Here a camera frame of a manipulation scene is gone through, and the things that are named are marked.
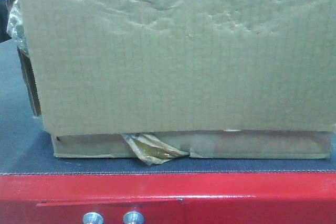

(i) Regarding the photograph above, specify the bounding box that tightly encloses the silver bolt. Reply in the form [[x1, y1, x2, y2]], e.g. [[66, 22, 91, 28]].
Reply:
[[123, 211, 144, 224], [82, 212, 104, 224]]

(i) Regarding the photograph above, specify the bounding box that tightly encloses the silver bolt right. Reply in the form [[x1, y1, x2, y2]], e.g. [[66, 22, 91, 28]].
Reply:
[[123, 211, 144, 224]]

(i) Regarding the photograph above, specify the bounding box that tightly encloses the red metal workbench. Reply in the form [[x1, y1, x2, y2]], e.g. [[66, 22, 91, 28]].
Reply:
[[1, 173, 335, 223]]

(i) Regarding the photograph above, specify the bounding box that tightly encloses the dark blue table mat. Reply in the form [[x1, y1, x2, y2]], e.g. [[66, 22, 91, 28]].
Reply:
[[1, 40, 335, 175]]

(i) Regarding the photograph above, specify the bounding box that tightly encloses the silver bolt left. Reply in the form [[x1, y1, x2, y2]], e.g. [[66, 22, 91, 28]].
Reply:
[[82, 212, 104, 224]]

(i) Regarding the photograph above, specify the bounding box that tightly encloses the large brown cardboard box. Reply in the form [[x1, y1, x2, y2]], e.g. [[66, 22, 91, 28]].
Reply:
[[7, 0, 335, 165]]

